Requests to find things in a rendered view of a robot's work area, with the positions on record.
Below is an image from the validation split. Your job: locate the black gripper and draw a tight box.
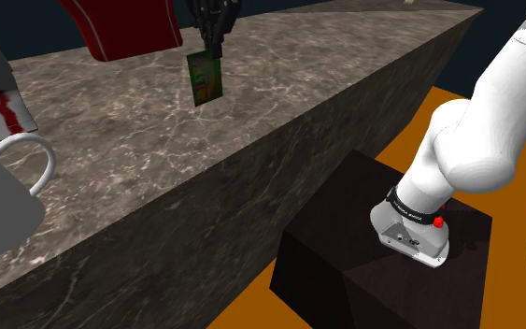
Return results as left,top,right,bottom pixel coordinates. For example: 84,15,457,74
188,0,242,61

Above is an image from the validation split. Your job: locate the green box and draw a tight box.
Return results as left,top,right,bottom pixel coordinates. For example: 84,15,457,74
185,49,224,108

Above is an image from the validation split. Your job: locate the dark red curved object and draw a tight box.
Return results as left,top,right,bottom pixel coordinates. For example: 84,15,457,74
56,0,184,64

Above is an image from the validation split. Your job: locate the dark robot stand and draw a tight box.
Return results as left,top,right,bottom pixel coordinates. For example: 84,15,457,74
269,149,493,329

